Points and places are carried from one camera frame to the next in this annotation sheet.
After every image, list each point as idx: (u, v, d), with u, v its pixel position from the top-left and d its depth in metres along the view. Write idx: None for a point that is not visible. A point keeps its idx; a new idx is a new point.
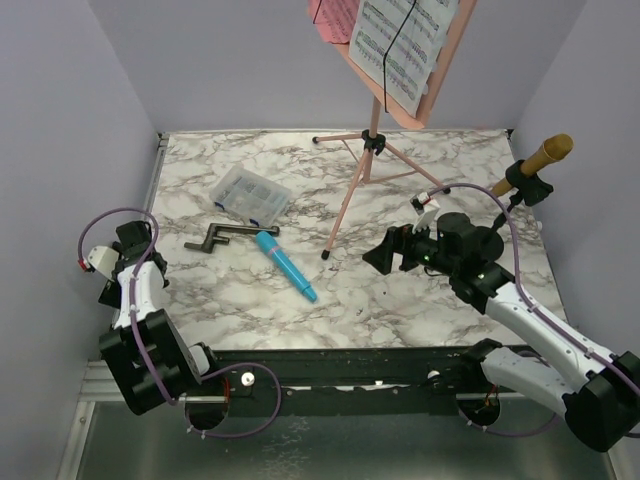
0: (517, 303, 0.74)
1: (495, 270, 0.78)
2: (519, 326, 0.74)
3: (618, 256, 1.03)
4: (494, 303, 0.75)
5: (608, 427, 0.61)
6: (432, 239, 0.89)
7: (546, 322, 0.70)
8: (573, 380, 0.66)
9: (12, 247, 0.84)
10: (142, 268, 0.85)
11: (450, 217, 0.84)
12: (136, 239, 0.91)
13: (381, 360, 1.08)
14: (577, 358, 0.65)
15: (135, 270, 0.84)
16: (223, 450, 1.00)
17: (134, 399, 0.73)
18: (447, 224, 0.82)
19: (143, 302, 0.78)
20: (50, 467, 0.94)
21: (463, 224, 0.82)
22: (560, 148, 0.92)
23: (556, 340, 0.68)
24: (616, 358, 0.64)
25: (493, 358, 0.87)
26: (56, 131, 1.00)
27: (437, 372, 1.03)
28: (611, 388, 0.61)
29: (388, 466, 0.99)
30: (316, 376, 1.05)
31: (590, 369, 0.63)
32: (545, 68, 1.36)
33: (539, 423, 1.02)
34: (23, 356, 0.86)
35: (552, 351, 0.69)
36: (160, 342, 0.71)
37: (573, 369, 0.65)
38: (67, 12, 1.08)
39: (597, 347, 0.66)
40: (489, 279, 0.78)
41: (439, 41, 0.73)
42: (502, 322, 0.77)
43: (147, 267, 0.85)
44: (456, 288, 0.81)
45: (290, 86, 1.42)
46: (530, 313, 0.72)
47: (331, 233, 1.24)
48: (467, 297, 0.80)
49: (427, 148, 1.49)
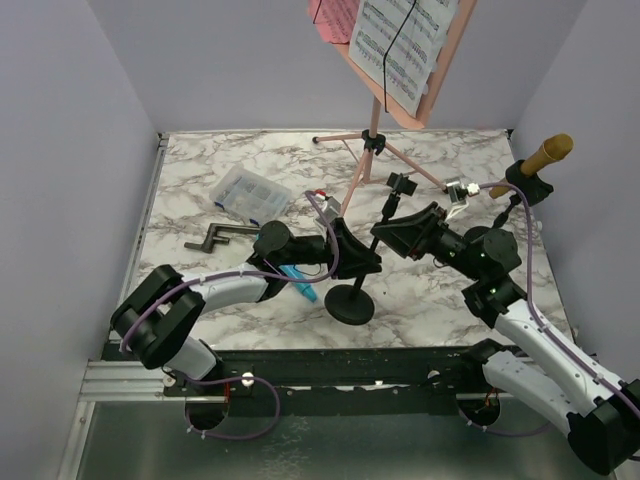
0: (527, 322, 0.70)
1: (508, 284, 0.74)
2: (528, 345, 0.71)
3: (618, 256, 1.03)
4: (503, 320, 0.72)
5: (611, 450, 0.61)
6: (457, 234, 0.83)
7: (558, 344, 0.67)
8: (579, 404, 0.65)
9: (13, 248, 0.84)
10: (255, 276, 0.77)
11: (497, 236, 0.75)
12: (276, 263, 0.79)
13: (381, 360, 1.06)
14: (585, 383, 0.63)
15: (247, 272, 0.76)
16: (223, 450, 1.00)
17: (117, 319, 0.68)
18: (493, 247, 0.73)
19: (211, 286, 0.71)
20: (50, 467, 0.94)
21: (509, 249, 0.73)
22: (560, 148, 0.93)
23: (566, 364, 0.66)
24: (624, 384, 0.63)
25: (495, 362, 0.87)
26: (56, 130, 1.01)
27: (436, 372, 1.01)
28: (618, 415, 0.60)
29: (388, 465, 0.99)
30: (317, 377, 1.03)
31: (598, 396, 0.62)
32: (546, 67, 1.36)
33: (538, 424, 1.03)
34: (24, 357, 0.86)
35: (559, 373, 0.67)
36: (173, 311, 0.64)
37: (580, 393, 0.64)
38: (66, 11, 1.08)
39: (606, 373, 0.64)
40: (501, 295, 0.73)
41: (439, 41, 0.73)
42: (509, 337, 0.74)
43: (255, 280, 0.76)
44: (466, 296, 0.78)
45: (290, 87, 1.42)
46: (541, 333, 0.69)
47: (343, 203, 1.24)
48: (476, 309, 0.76)
49: (427, 147, 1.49)
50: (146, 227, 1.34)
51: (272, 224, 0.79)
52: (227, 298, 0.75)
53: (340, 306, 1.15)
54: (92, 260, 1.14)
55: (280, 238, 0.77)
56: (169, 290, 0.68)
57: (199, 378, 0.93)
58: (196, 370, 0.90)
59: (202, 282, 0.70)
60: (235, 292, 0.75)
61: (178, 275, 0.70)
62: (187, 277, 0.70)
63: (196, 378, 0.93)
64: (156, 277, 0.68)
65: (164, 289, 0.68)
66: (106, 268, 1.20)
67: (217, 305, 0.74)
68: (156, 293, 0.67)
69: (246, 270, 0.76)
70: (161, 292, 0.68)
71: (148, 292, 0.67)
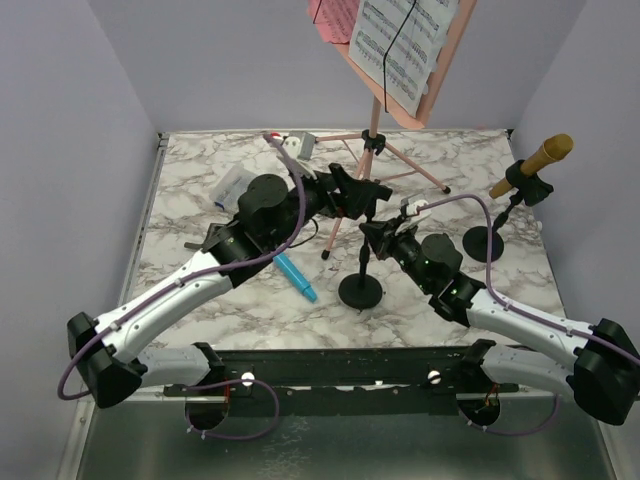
0: (492, 305, 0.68)
1: (466, 282, 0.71)
2: (501, 327, 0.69)
3: (618, 256, 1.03)
4: (473, 314, 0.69)
5: (614, 400, 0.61)
6: (417, 242, 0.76)
7: (526, 315, 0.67)
8: (565, 362, 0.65)
9: (12, 248, 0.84)
10: (203, 278, 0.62)
11: (433, 240, 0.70)
12: (253, 232, 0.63)
13: (381, 360, 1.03)
14: (561, 341, 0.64)
15: (187, 279, 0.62)
16: (223, 450, 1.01)
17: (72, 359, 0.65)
18: (433, 250, 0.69)
19: (131, 327, 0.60)
20: (50, 467, 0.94)
21: (449, 248, 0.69)
22: (559, 148, 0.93)
23: (539, 329, 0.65)
24: (595, 328, 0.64)
25: (491, 357, 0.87)
26: (56, 131, 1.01)
27: (437, 373, 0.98)
28: (602, 359, 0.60)
29: (388, 466, 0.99)
30: (317, 377, 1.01)
31: (577, 347, 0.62)
32: (546, 67, 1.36)
33: (537, 422, 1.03)
34: (23, 356, 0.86)
35: (537, 341, 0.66)
36: (91, 374, 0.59)
37: (561, 351, 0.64)
38: (66, 11, 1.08)
39: (575, 323, 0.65)
40: (464, 295, 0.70)
41: (439, 41, 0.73)
42: (482, 328, 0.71)
43: (204, 284, 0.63)
44: (433, 308, 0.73)
45: (291, 87, 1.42)
46: (507, 311, 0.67)
47: (331, 233, 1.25)
48: (448, 316, 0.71)
49: (427, 147, 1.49)
50: (146, 227, 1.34)
51: (267, 178, 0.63)
52: (181, 310, 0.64)
53: (348, 288, 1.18)
54: (92, 260, 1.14)
55: (276, 194, 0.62)
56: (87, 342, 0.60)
57: (196, 385, 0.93)
58: (191, 378, 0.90)
59: (117, 330, 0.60)
60: (180, 306, 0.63)
61: (95, 322, 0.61)
62: (102, 326, 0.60)
63: (192, 385, 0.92)
64: (72, 330, 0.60)
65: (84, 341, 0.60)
66: (106, 269, 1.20)
67: (168, 324, 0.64)
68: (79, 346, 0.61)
69: (184, 277, 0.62)
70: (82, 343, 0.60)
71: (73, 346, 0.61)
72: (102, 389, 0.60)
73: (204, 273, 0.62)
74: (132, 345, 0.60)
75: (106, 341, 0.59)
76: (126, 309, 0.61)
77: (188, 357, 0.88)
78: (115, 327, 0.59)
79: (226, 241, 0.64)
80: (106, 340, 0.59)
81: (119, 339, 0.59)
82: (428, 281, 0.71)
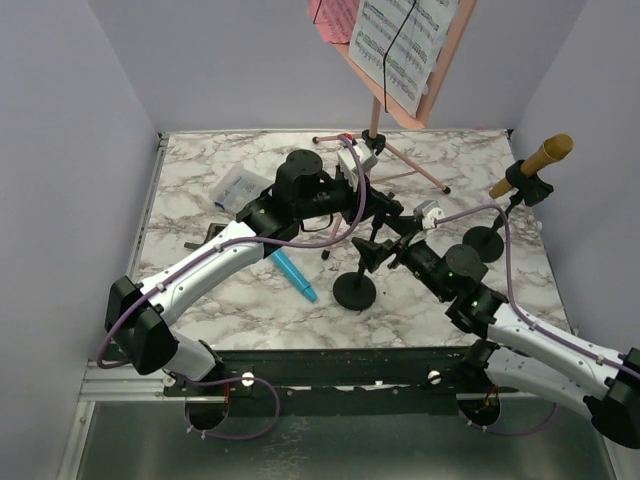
0: (517, 324, 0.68)
1: (485, 293, 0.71)
2: (525, 347, 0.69)
3: (618, 256, 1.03)
4: (495, 330, 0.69)
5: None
6: (432, 250, 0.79)
7: (553, 338, 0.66)
8: (591, 389, 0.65)
9: (12, 248, 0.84)
10: (241, 245, 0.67)
11: (457, 252, 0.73)
12: (286, 200, 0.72)
13: (381, 360, 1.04)
14: (591, 368, 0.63)
15: (225, 245, 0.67)
16: (223, 450, 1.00)
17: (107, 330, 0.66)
18: (459, 263, 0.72)
19: (176, 288, 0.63)
20: (50, 468, 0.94)
21: (473, 261, 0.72)
22: (560, 148, 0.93)
23: (567, 353, 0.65)
24: (625, 357, 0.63)
25: (496, 362, 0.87)
26: (56, 132, 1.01)
27: (436, 372, 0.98)
28: (633, 390, 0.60)
29: (389, 465, 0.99)
30: (316, 377, 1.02)
31: (607, 376, 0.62)
32: (545, 68, 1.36)
33: (537, 422, 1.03)
34: (23, 356, 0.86)
35: (563, 366, 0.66)
36: (136, 333, 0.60)
37: (590, 379, 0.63)
38: (66, 12, 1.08)
39: (605, 351, 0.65)
40: (484, 305, 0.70)
41: (439, 41, 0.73)
42: (503, 344, 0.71)
43: (241, 250, 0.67)
44: (451, 317, 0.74)
45: (291, 87, 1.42)
46: (532, 332, 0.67)
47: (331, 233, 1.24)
48: (465, 327, 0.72)
49: (427, 147, 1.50)
50: (146, 227, 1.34)
51: (303, 152, 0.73)
52: (217, 277, 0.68)
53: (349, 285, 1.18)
54: (92, 260, 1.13)
55: (313, 166, 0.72)
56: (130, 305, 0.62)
57: (199, 378, 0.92)
58: (197, 371, 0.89)
59: (163, 289, 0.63)
60: (218, 271, 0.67)
61: (139, 285, 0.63)
62: (147, 288, 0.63)
63: (196, 379, 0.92)
64: (114, 294, 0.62)
65: (126, 305, 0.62)
66: (106, 270, 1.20)
67: (205, 289, 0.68)
68: (121, 309, 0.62)
69: (223, 244, 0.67)
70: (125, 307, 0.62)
71: (114, 310, 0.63)
72: (144, 350, 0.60)
73: (242, 239, 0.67)
74: (176, 305, 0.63)
75: (153, 301, 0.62)
76: (168, 272, 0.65)
77: (197, 346, 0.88)
78: (162, 287, 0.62)
79: (257, 212, 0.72)
80: (153, 299, 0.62)
81: (165, 298, 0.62)
82: (448, 290, 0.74)
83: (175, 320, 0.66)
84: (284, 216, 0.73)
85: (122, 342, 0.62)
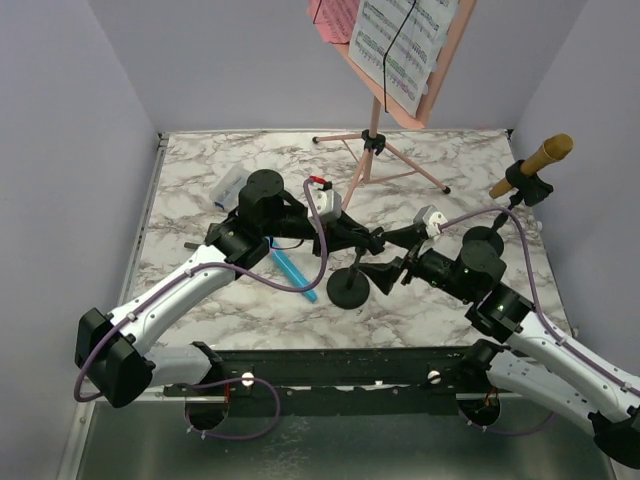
0: (544, 337, 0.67)
1: (507, 292, 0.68)
2: (546, 360, 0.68)
3: (618, 257, 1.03)
4: (519, 338, 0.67)
5: None
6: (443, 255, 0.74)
7: (580, 358, 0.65)
8: (606, 413, 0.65)
9: (12, 248, 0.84)
10: (211, 268, 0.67)
11: (473, 248, 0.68)
12: (251, 222, 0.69)
13: (381, 360, 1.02)
14: (615, 395, 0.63)
15: (196, 269, 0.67)
16: (223, 451, 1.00)
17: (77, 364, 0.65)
18: (475, 259, 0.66)
19: (147, 318, 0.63)
20: (50, 468, 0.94)
21: (491, 257, 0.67)
22: (560, 148, 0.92)
23: (593, 376, 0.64)
24: None
25: (498, 365, 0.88)
26: (56, 131, 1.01)
27: (436, 372, 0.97)
28: None
29: (388, 465, 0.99)
30: (317, 377, 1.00)
31: (630, 406, 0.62)
32: (545, 68, 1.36)
33: (537, 421, 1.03)
34: (23, 356, 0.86)
35: (584, 386, 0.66)
36: (110, 366, 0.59)
37: (611, 405, 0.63)
38: (66, 13, 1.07)
39: (631, 379, 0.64)
40: (509, 309, 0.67)
41: (439, 41, 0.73)
42: (522, 352, 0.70)
43: (212, 273, 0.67)
44: (474, 322, 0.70)
45: (291, 87, 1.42)
46: (559, 348, 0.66)
47: None
48: (488, 330, 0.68)
49: (427, 147, 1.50)
50: (146, 227, 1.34)
51: (263, 172, 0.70)
52: (188, 302, 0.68)
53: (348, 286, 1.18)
54: (92, 260, 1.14)
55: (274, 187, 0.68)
56: (102, 337, 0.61)
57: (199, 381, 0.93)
58: (195, 374, 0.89)
59: (134, 319, 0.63)
60: (189, 296, 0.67)
61: (109, 315, 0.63)
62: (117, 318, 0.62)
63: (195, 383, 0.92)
64: (83, 328, 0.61)
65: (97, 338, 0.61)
66: (106, 270, 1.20)
67: (177, 314, 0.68)
68: (92, 342, 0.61)
69: (193, 269, 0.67)
70: (97, 339, 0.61)
71: (84, 343, 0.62)
72: (119, 382, 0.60)
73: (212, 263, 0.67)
74: (149, 333, 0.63)
75: (125, 332, 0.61)
76: (139, 300, 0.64)
77: (190, 353, 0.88)
78: (133, 317, 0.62)
79: (226, 234, 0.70)
80: (125, 330, 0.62)
81: (137, 327, 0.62)
82: (469, 289, 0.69)
83: (149, 348, 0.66)
84: (253, 236, 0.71)
85: (95, 376, 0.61)
